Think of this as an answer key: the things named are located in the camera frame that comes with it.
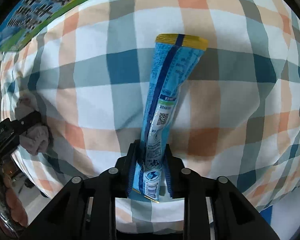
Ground checkered plaid tablecloth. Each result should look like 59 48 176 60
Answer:
0 0 300 233

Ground blue blanket under tablecloth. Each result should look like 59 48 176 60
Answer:
260 206 273 225

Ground lilac cloth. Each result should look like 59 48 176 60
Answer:
14 96 49 156

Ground open cardboard box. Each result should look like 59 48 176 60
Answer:
0 0 176 53

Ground left human hand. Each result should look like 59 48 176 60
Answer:
0 172 25 238

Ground blue long snack packet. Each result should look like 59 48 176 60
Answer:
132 34 208 202

